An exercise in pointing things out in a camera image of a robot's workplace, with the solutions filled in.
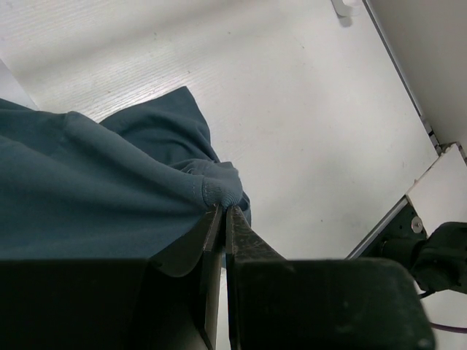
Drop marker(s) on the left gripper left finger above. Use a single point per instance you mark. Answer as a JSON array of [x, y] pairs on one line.
[[184, 288]]

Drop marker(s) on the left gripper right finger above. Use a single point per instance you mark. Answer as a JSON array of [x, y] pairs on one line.
[[257, 296]]

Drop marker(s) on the teal t shirt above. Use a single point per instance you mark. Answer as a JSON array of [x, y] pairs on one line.
[[125, 187]]

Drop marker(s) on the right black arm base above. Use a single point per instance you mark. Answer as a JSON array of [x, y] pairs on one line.
[[436, 261]]

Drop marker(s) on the white metal clothes rack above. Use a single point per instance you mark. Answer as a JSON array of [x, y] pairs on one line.
[[346, 10]]

